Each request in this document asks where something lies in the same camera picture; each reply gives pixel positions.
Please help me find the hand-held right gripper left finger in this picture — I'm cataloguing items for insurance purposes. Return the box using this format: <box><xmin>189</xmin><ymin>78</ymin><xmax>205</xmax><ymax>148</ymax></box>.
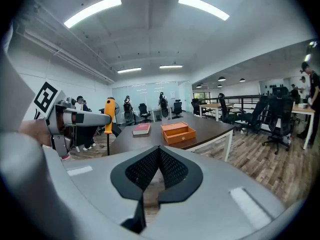
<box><xmin>62</xmin><ymin>145</ymin><xmax>160</xmax><ymax>234</ymax></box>

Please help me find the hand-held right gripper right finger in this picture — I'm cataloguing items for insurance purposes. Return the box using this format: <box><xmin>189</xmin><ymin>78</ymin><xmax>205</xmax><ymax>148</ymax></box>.
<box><xmin>143</xmin><ymin>145</ymin><xmax>286</xmax><ymax>231</ymax></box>

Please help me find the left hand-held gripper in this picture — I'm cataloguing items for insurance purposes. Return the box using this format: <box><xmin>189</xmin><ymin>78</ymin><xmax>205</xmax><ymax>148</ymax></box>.
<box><xmin>33</xmin><ymin>80</ymin><xmax>112</xmax><ymax>158</ymax></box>

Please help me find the small yellow tool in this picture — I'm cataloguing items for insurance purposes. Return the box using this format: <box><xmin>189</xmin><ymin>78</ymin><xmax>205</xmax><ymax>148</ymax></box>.
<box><xmin>103</xmin><ymin>96</ymin><xmax>116</xmax><ymax>157</ymax></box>

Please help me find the orange box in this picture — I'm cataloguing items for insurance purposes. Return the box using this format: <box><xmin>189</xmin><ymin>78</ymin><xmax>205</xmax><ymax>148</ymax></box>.
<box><xmin>160</xmin><ymin>121</ymin><xmax>197</xmax><ymax>145</ymax></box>

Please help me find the person's left forearm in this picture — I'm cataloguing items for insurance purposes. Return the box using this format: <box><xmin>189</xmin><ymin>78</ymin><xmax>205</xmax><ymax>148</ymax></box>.
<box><xmin>18</xmin><ymin>118</ymin><xmax>53</xmax><ymax>147</ymax></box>

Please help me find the black standing fan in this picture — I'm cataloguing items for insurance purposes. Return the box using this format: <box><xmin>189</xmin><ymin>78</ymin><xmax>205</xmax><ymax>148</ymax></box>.
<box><xmin>113</xmin><ymin>101</ymin><xmax>121</xmax><ymax>125</ymax></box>

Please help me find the red hardcover book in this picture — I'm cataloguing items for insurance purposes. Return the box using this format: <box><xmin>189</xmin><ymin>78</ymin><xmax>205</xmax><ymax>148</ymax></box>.
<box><xmin>131</xmin><ymin>122</ymin><xmax>152</xmax><ymax>136</ymax></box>

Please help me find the white desk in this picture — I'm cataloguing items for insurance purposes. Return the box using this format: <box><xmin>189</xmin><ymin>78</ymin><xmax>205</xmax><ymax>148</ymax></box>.
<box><xmin>151</xmin><ymin>106</ymin><xmax>173</xmax><ymax>123</ymax></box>

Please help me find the wooden table with white legs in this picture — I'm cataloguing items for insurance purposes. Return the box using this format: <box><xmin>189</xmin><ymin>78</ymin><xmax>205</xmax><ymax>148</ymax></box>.
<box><xmin>199</xmin><ymin>102</ymin><xmax>235</xmax><ymax>122</ymax></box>
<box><xmin>291</xmin><ymin>103</ymin><xmax>316</xmax><ymax>150</ymax></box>

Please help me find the person's grey t-shirt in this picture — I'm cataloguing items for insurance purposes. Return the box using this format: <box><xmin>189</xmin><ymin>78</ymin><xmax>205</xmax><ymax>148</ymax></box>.
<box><xmin>0</xmin><ymin>21</ymin><xmax>37</xmax><ymax>135</ymax></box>

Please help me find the black metal railing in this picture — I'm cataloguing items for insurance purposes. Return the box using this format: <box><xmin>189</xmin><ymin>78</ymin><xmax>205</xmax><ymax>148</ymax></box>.
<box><xmin>192</xmin><ymin>93</ymin><xmax>295</xmax><ymax>125</ymax></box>

